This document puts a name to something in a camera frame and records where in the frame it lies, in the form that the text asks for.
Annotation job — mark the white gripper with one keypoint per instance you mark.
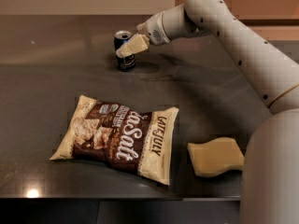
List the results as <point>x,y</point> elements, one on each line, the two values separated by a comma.
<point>152,29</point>

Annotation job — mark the blue pepsi can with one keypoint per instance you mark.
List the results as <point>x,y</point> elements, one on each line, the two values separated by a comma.
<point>125,64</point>

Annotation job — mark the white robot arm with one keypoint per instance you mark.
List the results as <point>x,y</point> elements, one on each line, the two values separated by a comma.
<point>270,179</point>

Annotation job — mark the brown chip bag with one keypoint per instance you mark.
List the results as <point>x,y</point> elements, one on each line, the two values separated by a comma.
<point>132,142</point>

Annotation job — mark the yellow sponge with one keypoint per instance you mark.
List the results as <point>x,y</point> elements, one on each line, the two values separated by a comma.
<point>216,157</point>

